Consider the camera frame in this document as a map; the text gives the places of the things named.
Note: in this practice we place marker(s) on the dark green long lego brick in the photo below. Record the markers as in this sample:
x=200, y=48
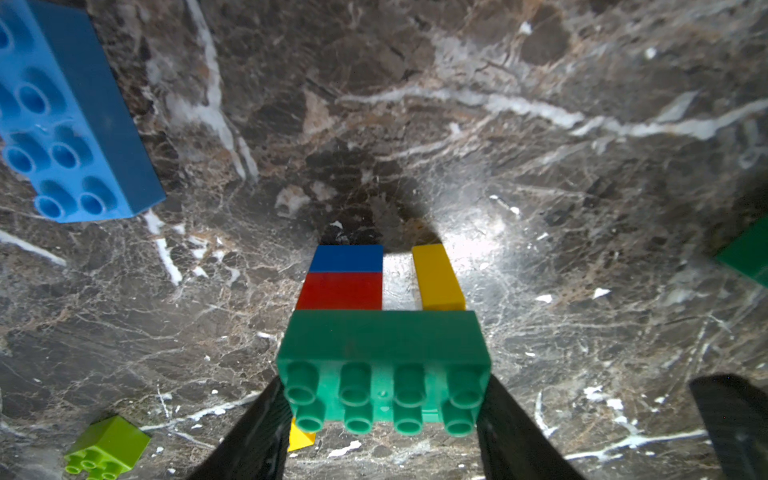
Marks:
x=404, y=368

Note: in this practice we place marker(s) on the red lego brick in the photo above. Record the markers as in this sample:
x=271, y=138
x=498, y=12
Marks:
x=341, y=291

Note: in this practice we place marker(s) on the yellow lego brick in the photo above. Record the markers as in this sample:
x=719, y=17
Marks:
x=438, y=285
x=299, y=439

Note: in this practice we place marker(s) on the lime green lego brick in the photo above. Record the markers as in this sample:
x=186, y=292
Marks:
x=107, y=449

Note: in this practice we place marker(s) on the yellow lego brick front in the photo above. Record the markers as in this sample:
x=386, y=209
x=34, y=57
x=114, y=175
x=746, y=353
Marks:
x=299, y=439

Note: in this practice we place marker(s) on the dark blue lego brick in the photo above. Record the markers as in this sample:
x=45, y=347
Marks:
x=347, y=259

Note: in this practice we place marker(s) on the small dark green lego brick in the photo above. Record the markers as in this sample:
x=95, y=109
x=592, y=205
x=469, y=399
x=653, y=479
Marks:
x=748, y=254

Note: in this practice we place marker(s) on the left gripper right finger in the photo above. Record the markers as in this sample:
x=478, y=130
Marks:
x=512, y=446

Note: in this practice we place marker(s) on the light blue long lego brick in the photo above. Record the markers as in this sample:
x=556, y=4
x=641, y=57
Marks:
x=65, y=125

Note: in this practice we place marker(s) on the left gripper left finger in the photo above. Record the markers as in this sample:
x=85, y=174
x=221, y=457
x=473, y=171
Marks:
x=256, y=448

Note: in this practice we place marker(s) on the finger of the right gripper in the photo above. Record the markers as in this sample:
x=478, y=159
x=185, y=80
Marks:
x=734, y=413

